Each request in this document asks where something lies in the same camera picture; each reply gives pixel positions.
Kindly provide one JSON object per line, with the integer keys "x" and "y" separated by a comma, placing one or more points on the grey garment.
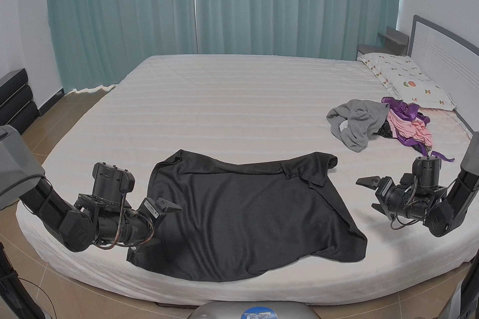
{"x": 359, "y": 123}

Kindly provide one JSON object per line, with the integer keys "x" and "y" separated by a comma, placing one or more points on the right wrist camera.
{"x": 406, "y": 181}

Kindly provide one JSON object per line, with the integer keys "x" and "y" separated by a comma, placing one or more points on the bed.
{"x": 224, "y": 104}

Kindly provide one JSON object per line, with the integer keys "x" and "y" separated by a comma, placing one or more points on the black chest of drawers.
{"x": 15, "y": 100}

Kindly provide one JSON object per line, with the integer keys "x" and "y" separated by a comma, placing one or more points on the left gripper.
{"x": 127, "y": 226}

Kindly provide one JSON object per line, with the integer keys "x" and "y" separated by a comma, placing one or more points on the pile of clothes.
{"x": 408, "y": 127}

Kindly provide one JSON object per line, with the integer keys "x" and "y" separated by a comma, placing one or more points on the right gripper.
{"x": 400, "y": 203}

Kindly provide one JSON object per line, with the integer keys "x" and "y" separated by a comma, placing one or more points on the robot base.
{"x": 224, "y": 312}

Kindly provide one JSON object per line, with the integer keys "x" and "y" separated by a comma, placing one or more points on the white printed pillow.
{"x": 408, "y": 80}

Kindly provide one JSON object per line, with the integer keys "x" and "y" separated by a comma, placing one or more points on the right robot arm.
{"x": 443, "y": 216}

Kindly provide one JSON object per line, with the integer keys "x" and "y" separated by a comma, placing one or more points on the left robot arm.
{"x": 60, "y": 220}

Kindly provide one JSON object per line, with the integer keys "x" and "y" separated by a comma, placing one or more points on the black T-shirt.
{"x": 243, "y": 213}

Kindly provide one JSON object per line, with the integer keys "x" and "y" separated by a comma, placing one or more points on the grey bedside table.
{"x": 385, "y": 42}

